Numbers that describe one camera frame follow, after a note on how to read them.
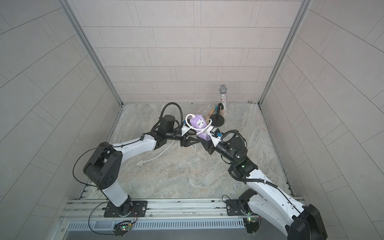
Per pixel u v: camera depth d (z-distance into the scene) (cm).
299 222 38
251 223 68
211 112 110
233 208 71
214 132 56
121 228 65
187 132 71
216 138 57
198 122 60
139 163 84
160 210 71
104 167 45
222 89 82
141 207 71
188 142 72
